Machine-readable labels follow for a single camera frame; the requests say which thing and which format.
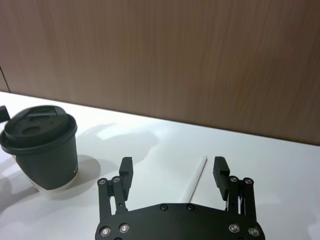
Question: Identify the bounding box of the dark paper coffee cup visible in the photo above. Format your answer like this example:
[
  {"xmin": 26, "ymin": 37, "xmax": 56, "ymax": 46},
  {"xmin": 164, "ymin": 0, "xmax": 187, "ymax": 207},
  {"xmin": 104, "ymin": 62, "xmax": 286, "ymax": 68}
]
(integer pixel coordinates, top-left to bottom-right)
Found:
[{"xmin": 14, "ymin": 129, "xmax": 81, "ymax": 194}]

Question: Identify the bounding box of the white paper-wrapped straw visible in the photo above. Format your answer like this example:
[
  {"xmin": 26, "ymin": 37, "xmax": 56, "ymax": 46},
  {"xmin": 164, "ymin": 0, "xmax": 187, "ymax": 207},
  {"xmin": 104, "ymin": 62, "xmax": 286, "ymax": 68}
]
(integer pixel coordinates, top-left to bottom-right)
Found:
[{"xmin": 184, "ymin": 155, "xmax": 209, "ymax": 204}]

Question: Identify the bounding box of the black plastic cup lid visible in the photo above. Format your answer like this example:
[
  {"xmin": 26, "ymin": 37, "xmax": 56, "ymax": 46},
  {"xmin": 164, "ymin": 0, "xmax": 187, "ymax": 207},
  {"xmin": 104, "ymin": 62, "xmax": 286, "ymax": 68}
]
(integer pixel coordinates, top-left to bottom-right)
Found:
[{"xmin": 0, "ymin": 104, "xmax": 78, "ymax": 154}]

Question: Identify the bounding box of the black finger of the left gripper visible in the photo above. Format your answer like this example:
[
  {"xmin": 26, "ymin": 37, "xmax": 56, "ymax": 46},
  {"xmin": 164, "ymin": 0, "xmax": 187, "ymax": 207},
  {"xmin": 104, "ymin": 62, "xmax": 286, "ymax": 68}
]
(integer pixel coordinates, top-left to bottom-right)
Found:
[{"xmin": 0, "ymin": 105, "xmax": 12, "ymax": 123}]

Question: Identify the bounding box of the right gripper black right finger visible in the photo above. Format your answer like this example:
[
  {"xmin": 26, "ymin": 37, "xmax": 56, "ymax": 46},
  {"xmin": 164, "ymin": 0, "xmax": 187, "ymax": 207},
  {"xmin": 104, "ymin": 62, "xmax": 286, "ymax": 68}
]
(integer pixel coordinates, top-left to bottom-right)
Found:
[{"xmin": 212, "ymin": 156, "xmax": 258, "ymax": 221}]

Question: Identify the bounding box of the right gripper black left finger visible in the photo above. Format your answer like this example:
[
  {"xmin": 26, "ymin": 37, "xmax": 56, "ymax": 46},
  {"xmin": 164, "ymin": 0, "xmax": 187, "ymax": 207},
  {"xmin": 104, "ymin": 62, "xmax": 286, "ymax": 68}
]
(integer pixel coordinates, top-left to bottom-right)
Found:
[{"xmin": 97, "ymin": 156, "xmax": 134, "ymax": 223}]

